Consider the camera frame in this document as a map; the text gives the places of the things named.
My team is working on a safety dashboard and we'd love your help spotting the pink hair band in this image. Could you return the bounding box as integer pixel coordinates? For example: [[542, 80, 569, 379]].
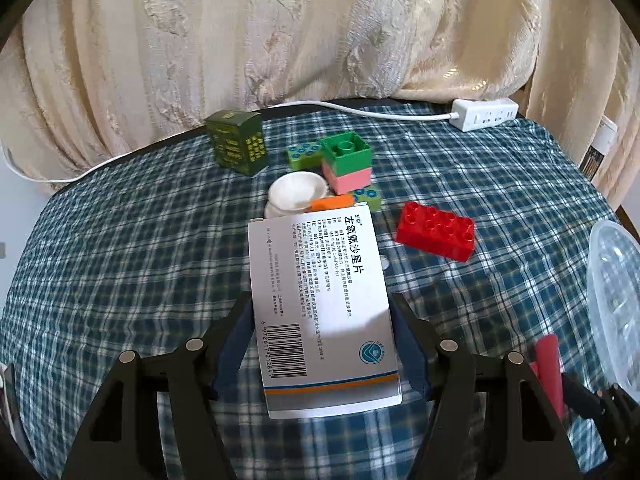
[[532, 334, 564, 419]]

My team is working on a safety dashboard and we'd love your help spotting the white medicine box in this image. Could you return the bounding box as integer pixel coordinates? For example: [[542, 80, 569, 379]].
[[248, 205, 402, 419]]

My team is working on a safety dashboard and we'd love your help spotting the red toy brick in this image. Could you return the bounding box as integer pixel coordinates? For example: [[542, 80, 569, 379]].
[[395, 202, 475, 262]]

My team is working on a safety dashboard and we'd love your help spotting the clear plastic bowl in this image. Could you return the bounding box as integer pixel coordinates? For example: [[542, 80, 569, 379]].
[[587, 220, 640, 400]]

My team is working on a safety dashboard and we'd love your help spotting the green dotted block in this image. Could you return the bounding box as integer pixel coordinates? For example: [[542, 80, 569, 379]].
[[352, 184, 382, 211], [286, 141, 322, 171]]

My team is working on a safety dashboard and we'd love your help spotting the orange toy block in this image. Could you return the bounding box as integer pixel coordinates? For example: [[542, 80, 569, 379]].
[[309, 194, 355, 212]]

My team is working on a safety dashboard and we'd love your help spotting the white small bowl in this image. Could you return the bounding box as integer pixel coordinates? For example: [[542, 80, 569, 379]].
[[264, 171, 329, 219]]

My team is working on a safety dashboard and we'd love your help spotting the green and pink block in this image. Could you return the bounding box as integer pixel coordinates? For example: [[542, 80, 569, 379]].
[[320, 131, 372, 195]]

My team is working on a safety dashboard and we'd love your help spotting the dark green box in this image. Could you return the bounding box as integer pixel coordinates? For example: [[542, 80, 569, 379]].
[[205, 110, 269, 177]]

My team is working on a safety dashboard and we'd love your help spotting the blue plaid tablecloth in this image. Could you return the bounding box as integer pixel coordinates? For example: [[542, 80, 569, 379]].
[[1, 101, 614, 479]]

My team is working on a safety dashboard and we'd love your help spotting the white power strip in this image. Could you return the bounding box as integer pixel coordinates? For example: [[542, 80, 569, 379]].
[[449, 98, 518, 132]]

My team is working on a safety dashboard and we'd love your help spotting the cream curtain left panel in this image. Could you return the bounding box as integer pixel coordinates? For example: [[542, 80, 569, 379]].
[[1, 0, 639, 204]]

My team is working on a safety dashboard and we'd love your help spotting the white power cable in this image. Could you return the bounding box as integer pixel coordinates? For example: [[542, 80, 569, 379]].
[[0, 98, 461, 186]]

